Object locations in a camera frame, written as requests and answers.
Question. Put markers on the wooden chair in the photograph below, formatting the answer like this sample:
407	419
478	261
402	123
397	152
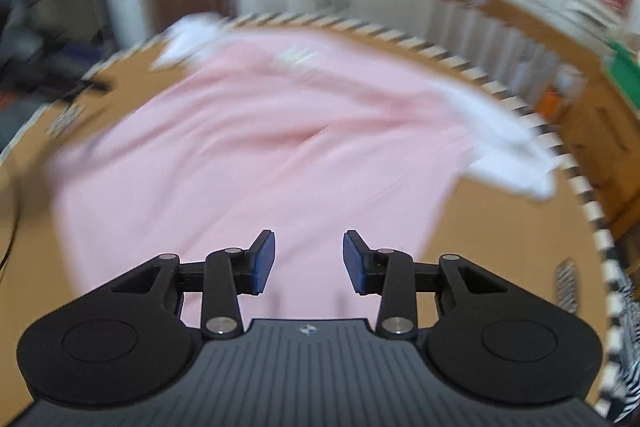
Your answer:
515	22

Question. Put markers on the black and white checkered tablecloth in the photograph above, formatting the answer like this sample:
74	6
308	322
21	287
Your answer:
612	307

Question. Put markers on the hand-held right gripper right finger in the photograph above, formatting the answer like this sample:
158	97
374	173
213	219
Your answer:
352	262

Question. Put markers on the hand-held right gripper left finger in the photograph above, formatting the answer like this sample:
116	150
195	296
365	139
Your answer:
265	259

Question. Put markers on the green plastic bin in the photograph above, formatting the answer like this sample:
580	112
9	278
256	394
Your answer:
625	67

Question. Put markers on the pink and white shirt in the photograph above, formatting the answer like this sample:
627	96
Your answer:
260	132

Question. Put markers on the orange box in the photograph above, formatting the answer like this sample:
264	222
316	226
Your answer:
552	104

